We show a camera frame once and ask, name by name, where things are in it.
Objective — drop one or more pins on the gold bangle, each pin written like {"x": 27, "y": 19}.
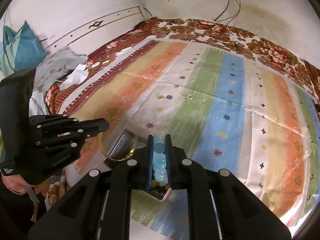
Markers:
{"x": 122, "y": 148}

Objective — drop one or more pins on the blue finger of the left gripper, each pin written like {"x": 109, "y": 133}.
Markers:
{"x": 78, "y": 139}
{"x": 93, "y": 126}

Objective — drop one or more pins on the silver metal tin box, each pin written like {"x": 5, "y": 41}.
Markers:
{"x": 150, "y": 159}

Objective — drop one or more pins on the person left hand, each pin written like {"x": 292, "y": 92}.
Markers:
{"x": 15, "y": 184}

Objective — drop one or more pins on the red floral blanket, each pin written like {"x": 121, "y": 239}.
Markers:
{"x": 225, "y": 37}

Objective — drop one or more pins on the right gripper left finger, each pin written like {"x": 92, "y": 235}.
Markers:
{"x": 98, "y": 206}

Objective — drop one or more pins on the white crumpled tissue paper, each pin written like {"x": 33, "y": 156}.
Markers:
{"x": 78, "y": 76}

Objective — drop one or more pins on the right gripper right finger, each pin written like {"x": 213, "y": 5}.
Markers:
{"x": 219, "y": 204}

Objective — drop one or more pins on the striped colourful mat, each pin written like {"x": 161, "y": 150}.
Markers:
{"x": 200, "y": 109}

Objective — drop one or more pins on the grey crumpled garment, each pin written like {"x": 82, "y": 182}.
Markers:
{"x": 58, "y": 65}

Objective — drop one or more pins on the white bed headboard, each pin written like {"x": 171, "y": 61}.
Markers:
{"x": 86, "y": 36}

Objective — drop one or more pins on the teal pillow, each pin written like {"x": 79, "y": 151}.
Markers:
{"x": 21, "y": 50}

